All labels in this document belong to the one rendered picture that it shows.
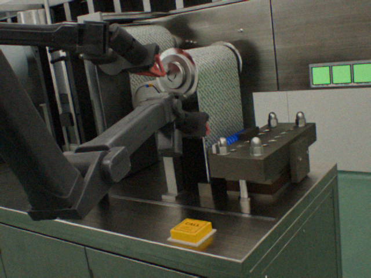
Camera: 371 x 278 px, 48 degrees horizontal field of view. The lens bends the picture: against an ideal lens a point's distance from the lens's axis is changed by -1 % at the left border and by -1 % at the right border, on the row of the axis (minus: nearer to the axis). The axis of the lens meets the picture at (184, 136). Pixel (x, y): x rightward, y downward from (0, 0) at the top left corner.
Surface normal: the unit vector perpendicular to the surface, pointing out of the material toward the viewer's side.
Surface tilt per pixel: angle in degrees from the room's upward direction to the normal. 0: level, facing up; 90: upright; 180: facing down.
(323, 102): 90
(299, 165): 90
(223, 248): 0
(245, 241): 0
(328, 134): 90
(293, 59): 90
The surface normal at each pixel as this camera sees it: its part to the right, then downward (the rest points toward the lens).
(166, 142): -0.29, -0.15
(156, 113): 0.92, -0.11
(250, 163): -0.57, 0.25
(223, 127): 0.81, 0.03
